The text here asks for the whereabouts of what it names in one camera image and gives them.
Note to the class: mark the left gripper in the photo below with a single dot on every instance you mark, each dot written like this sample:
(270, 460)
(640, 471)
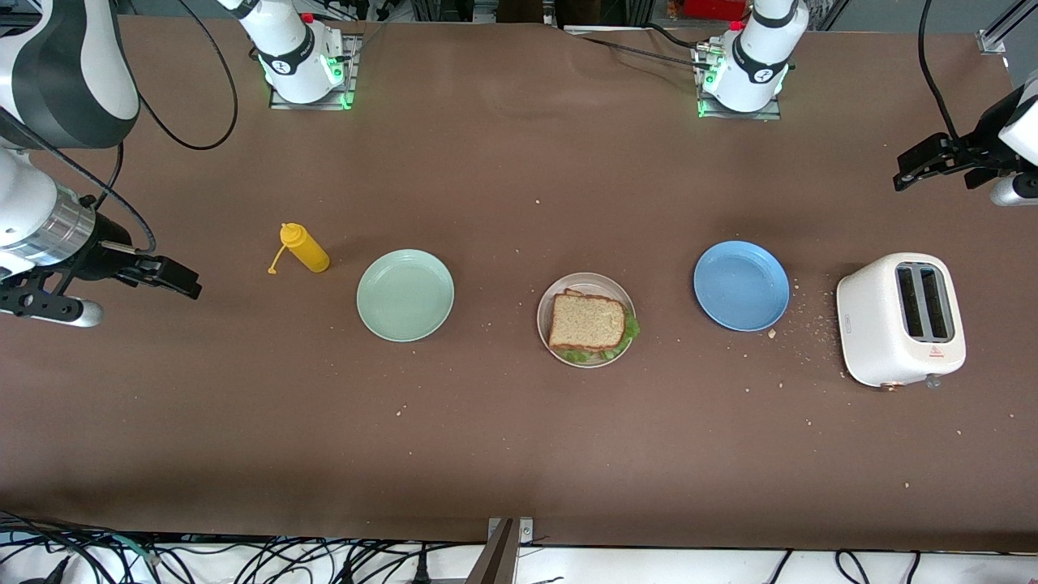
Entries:
(982, 139)

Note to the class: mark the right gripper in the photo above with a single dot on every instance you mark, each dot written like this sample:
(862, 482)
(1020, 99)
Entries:
(97, 256)

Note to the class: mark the yellow mustard squeeze bottle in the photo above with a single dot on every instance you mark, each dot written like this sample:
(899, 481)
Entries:
(306, 250)

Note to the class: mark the green lettuce leaf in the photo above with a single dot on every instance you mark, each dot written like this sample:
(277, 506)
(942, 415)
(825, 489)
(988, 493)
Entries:
(630, 327)

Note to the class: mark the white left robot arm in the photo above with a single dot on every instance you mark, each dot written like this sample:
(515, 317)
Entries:
(758, 57)

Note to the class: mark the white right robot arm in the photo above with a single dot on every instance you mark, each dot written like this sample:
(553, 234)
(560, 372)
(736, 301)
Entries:
(65, 73)

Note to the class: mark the blue plate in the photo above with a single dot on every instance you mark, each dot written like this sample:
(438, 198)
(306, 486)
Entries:
(742, 285)

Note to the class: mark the mint green plate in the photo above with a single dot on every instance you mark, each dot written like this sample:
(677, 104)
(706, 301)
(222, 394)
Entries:
(405, 294)

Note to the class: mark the beige plate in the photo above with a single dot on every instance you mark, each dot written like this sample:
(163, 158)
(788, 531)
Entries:
(588, 280)

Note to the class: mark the aluminium corner profile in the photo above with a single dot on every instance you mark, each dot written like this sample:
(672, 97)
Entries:
(1001, 32)

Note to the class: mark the white toaster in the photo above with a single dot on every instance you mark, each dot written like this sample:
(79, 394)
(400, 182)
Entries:
(876, 324)

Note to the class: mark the red box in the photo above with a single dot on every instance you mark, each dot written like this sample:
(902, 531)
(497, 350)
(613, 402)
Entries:
(718, 8)

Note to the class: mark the grey metal frame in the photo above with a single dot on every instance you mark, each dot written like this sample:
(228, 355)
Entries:
(485, 10)

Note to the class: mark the metal mounting bracket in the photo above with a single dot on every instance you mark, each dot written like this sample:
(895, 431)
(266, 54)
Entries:
(496, 560)

